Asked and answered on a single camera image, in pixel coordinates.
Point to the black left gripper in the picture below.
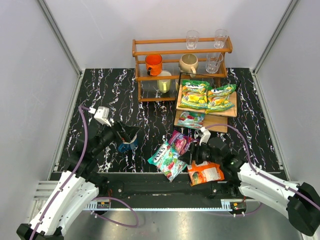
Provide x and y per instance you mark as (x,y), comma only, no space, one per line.
(119,132)

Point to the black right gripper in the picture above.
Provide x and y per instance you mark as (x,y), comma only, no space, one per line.
(197,153)

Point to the blue mug cream inside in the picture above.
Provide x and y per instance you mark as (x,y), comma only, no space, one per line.
(128,146)

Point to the teal mint candy bag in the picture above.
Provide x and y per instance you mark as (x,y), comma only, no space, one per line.
(166,159)
(192,120)

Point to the green yellow candy bag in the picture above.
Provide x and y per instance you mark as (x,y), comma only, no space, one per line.
(194,94)

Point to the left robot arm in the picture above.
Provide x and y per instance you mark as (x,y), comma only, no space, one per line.
(78,186)

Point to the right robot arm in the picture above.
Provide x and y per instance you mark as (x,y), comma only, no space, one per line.
(300,204)

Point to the two-tier wooden shelf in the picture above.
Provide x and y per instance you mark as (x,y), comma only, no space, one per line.
(214,121)

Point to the orange fruit candy bag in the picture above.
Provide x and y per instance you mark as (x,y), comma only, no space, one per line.
(204,172)

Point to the purple berry candy bag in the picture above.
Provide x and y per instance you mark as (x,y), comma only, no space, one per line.
(180,142)

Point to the orange wooden shelf rack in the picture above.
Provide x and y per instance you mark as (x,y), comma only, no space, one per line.
(171,51)

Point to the clear glass middle shelf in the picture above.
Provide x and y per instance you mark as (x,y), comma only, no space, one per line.
(213,62)

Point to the pale yellow mug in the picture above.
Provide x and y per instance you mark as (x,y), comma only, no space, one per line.
(164,84)

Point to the orange mug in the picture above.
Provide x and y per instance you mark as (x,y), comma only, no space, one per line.
(153,64)

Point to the beige mug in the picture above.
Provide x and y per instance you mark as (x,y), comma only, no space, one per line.
(188,63)

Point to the clear glass top right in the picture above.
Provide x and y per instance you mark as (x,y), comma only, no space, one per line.
(220,38)

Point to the clear glass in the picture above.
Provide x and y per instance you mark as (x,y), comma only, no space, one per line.
(220,38)
(192,38)

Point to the clear glass top left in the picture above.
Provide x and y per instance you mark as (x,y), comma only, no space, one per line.
(192,38)

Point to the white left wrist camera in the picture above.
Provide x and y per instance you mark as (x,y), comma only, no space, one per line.
(101,115)

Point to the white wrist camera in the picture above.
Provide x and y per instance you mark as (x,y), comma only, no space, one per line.
(204,135)
(101,115)

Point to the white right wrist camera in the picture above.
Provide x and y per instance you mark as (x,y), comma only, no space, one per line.
(204,135)

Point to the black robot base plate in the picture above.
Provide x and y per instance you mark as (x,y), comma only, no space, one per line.
(124,184)

